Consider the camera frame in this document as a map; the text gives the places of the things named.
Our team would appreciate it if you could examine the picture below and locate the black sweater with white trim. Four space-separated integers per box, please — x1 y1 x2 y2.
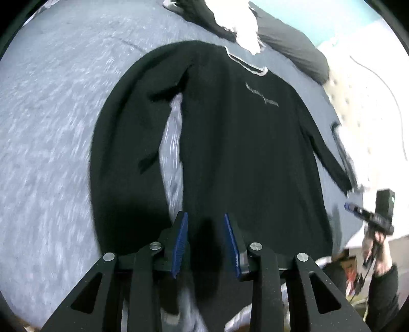
89 40 356 317

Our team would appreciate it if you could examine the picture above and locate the person's right forearm black sleeve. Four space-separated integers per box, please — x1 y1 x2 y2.
365 264 399 331

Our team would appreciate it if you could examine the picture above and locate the black and white clothes pile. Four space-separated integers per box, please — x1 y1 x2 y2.
163 0 265 55

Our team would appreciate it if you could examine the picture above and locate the black tracker box green light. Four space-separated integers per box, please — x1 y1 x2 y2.
375 189 395 223

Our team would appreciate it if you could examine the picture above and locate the floor clutter beside bed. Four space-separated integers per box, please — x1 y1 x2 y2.
322 249 369 319

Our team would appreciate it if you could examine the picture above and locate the cream tufted headboard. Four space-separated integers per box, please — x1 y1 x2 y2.
318 31 408 239

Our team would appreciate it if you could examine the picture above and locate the dark grey long bolster pillow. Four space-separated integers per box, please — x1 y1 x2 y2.
249 1 329 85

